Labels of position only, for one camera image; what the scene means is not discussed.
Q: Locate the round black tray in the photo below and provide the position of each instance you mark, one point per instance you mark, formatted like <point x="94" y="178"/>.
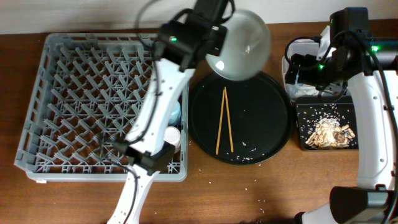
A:
<point x="261" y="118"/>

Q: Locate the wooden chopstick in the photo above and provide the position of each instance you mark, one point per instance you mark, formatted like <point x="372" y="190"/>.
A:
<point x="228" y="119"/>
<point x="220" y="124"/>

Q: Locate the light blue cup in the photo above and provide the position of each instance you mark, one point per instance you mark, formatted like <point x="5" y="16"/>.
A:
<point x="175" y="115"/>

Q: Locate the black rectangular tray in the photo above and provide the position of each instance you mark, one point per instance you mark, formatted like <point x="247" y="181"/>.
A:
<point x="310" y="110"/>

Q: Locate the pink cup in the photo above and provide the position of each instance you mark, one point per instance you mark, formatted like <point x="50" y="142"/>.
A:
<point x="173" y="137"/>

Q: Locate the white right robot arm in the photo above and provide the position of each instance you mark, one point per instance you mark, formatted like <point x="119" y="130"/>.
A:
<point x="366" y="66"/>

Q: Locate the grey dishwasher rack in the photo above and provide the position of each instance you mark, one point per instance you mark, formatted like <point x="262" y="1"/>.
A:
<point x="88" y="90"/>

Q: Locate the clear plastic bin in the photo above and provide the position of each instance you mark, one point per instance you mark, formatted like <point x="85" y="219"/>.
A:
<point x="300" y="45"/>

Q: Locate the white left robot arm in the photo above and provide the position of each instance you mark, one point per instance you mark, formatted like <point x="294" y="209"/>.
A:
<point x="182" y="43"/>

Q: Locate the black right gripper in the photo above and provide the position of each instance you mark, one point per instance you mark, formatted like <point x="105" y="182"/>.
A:
<point x="308" y="62"/>

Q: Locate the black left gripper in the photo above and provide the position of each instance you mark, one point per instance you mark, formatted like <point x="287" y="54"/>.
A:
<point x="221" y="37"/>

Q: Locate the food scraps pile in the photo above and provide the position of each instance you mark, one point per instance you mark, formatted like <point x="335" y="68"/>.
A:
<point x="329" y="134"/>

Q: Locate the grey round plate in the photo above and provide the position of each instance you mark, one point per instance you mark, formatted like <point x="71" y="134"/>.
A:
<point x="246" y="48"/>

